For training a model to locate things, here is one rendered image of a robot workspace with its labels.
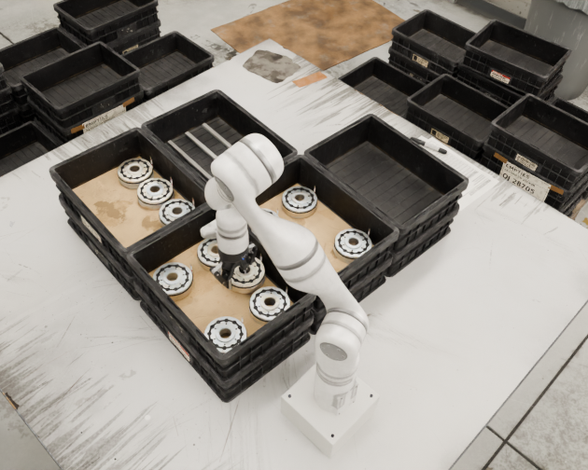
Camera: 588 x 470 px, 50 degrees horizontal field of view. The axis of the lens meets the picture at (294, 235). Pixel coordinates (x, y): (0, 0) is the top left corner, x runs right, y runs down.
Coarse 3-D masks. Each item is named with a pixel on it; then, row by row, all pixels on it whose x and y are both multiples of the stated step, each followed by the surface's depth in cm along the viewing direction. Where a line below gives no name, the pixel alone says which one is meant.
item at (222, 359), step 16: (208, 208) 168; (176, 224) 164; (160, 240) 160; (256, 240) 161; (128, 256) 156; (160, 288) 150; (304, 304) 150; (272, 320) 146; (256, 336) 143; (208, 352) 142; (240, 352) 141
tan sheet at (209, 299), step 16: (176, 256) 169; (192, 256) 169; (192, 272) 166; (208, 272) 166; (208, 288) 163; (224, 288) 163; (176, 304) 159; (192, 304) 159; (208, 304) 160; (224, 304) 160; (240, 304) 160; (192, 320) 156; (208, 320) 157; (240, 320) 157; (224, 336) 154
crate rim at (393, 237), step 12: (300, 156) 183; (336, 180) 177; (348, 192) 174; (360, 204) 171; (396, 228) 166; (384, 240) 163; (396, 240) 166; (372, 252) 160; (348, 264) 157; (360, 264) 159
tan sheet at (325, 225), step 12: (264, 204) 183; (276, 204) 183; (288, 216) 180; (312, 216) 181; (324, 216) 181; (336, 216) 181; (312, 228) 178; (324, 228) 178; (336, 228) 178; (348, 228) 178; (324, 240) 175; (336, 264) 170
